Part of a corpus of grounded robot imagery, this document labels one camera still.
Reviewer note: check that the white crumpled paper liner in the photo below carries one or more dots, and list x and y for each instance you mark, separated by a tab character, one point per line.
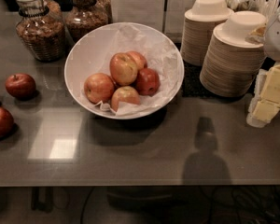
165	56

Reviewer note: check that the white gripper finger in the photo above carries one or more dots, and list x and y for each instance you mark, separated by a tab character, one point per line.
259	83

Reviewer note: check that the front stack of paper bowls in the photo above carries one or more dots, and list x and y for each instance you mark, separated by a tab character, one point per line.
231	62

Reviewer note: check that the right glass cereal jar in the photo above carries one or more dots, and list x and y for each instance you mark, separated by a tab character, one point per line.
85	16

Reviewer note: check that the stack of paper bowls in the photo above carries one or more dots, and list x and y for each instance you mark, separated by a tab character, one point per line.
199	23
231	62

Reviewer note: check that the red-yellow apple in bowl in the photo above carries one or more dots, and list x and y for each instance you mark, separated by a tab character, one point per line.
99	87
139	59

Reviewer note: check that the back stack of paper bowls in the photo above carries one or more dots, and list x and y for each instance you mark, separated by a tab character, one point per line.
199	23

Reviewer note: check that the white paper sign holder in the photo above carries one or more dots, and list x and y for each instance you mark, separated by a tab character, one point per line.
164	15

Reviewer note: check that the dark red apple in bowl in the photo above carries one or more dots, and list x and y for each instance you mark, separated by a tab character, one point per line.
147	82

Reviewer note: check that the front yellow-red apple in bowl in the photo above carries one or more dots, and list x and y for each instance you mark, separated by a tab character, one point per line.
125	94

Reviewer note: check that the white ceramic bowl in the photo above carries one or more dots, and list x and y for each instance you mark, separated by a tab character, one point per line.
87	56

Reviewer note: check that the red apple front left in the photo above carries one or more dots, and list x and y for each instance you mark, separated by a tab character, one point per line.
6	122

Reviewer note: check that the white plastic cutlery bundle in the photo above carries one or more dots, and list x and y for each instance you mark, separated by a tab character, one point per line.
255	0

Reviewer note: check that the left red-yellow apple in bowl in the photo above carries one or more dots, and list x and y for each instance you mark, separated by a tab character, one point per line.
99	87

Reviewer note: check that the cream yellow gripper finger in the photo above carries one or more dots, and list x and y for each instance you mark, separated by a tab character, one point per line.
268	104

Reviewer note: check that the left glass cereal jar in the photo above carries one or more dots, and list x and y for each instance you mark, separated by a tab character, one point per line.
40	30

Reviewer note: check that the back red-yellow apple in bowl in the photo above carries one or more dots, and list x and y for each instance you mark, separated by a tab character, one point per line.
139	59

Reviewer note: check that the red apple on table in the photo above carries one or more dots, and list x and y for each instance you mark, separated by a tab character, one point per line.
21	86

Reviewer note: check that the top centre red-yellow apple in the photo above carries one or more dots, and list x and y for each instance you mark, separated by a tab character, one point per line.
123	69

